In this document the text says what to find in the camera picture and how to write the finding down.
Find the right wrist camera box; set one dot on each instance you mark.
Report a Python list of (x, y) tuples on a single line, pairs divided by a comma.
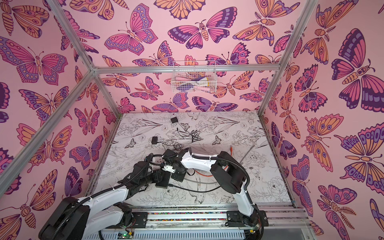
[(169, 168)]

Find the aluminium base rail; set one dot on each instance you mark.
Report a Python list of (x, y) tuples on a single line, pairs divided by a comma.
[(188, 223)]

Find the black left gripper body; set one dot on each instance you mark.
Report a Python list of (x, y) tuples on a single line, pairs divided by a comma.
[(152, 178)]

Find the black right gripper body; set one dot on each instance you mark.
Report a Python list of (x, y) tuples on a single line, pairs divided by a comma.
[(169, 154)]

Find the white wire basket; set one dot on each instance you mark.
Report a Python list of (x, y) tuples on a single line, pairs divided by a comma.
[(195, 76)]

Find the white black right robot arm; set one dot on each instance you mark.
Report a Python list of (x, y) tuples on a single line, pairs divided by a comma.
[(229, 174)]

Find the aluminium frame post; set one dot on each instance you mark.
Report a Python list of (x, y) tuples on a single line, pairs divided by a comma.
[(83, 55)]

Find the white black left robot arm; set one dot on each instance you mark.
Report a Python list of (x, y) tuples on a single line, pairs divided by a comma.
[(75, 219)]

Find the black network switch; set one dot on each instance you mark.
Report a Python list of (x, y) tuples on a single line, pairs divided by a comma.
[(163, 180)]

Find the black power adapter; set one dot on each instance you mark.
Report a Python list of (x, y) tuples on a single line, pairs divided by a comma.
[(185, 131), (169, 144)]

